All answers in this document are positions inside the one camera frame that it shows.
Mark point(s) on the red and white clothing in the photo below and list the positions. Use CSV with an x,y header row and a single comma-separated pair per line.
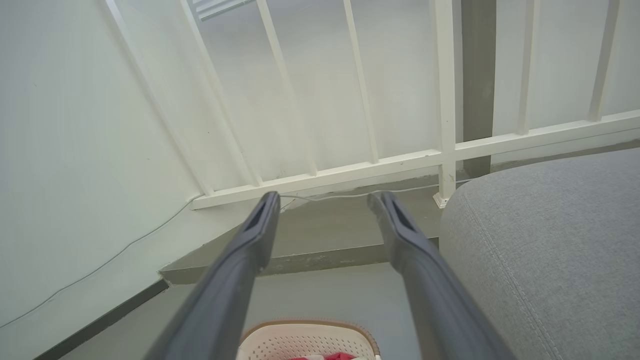
x,y
325,357

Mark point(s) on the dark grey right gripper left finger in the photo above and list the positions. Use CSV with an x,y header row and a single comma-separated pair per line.
x,y
225,295

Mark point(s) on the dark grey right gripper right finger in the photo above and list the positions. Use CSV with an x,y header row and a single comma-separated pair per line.
x,y
435,295

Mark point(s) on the cream perforated plastic laundry basket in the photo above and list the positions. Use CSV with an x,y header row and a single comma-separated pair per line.
x,y
305,340

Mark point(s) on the grey fabric sofa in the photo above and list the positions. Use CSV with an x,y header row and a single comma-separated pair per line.
x,y
550,260

